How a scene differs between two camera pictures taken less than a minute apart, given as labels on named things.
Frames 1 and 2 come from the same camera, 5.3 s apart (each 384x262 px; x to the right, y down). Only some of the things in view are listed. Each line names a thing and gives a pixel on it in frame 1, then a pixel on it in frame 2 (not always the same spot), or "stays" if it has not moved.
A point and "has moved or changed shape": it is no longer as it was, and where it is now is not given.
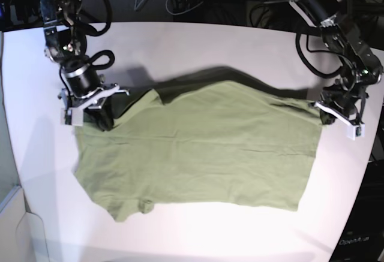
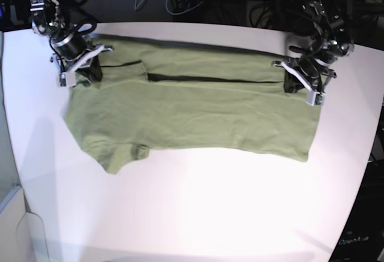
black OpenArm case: (363, 240) stays
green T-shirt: (206, 141) has moved or changed shape
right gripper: (347, 100) → (303, 72)
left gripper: (85, 89) → (73, 52)
